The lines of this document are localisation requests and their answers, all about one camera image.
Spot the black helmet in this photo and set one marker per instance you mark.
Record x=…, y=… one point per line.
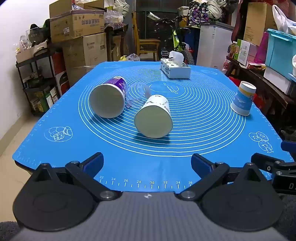
x=38, y=32

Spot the pile of clear plastic bottles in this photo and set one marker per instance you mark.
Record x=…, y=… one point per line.
x=113, y=16

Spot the black bicycle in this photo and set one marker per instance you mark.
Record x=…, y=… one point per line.
x=175, y=39

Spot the pink bag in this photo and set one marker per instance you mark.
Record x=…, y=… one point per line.
x=262, y=48

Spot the white chest freezer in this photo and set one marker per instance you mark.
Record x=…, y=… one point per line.
x=214, y=46

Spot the brown cardboard box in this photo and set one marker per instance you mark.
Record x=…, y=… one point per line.
x=87, y=49

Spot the tall cardboard box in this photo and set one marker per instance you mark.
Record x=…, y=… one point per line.
x=256, y=23

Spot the wooden chair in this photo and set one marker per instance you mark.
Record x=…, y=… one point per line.
x=145, y=44

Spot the yellow toy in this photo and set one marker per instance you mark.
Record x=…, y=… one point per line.
x=123, y=58

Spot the large open cardboard box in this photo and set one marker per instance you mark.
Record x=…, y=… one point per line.
x=76, y=23

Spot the white paper cup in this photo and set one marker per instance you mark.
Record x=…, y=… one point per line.
x=153, y=118

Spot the black metal shelf rack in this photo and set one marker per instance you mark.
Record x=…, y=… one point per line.
x=30, y=88

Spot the white plastic bag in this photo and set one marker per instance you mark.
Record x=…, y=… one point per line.
x=283, y=22

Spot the teal plastic storage bin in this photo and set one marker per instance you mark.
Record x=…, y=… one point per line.
x=279, y=52

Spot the blue silicone baking mat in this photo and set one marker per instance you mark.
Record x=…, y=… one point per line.
x=198, y=120

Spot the blue and yellow paper cup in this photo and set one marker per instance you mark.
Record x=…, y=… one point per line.
x=244, y=98

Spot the purple paper cup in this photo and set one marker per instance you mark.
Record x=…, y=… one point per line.
x=108, y=99

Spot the dark wooden side table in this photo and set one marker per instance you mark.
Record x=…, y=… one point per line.
x=266, y=85

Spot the white tissue box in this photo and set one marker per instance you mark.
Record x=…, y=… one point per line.
x=177, y=69

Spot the green and white carton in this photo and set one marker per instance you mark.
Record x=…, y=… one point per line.
x=241, y=52

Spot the white storage box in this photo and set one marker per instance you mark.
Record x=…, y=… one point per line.
x=277, y=80

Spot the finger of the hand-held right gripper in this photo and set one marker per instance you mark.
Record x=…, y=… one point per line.
x=288, y=146
x=266, y=160

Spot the pile of clothes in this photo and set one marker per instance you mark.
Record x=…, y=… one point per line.
x=208, y=10

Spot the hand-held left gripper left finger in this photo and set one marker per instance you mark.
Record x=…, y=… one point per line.
x=93, y=164

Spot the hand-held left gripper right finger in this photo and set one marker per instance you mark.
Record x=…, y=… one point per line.
x=200, y=164

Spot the clear plastic cup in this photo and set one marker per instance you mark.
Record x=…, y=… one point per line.
x=137, y=93

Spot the small clear plastic container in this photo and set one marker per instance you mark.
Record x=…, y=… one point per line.
x=133, y=58

